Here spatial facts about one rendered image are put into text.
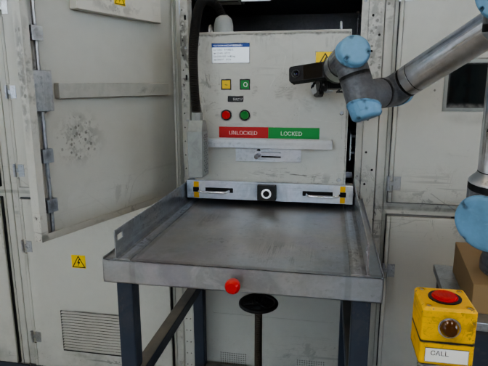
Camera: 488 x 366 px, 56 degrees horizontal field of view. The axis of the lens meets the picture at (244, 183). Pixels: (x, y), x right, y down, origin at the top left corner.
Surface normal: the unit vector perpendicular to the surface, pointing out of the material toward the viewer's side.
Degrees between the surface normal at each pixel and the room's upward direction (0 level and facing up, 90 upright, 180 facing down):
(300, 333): 90
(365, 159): 90
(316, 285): 90
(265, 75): 90
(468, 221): 102
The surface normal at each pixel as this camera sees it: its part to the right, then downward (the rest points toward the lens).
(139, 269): -0.18, 0.21
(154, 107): 0.88, 0.10
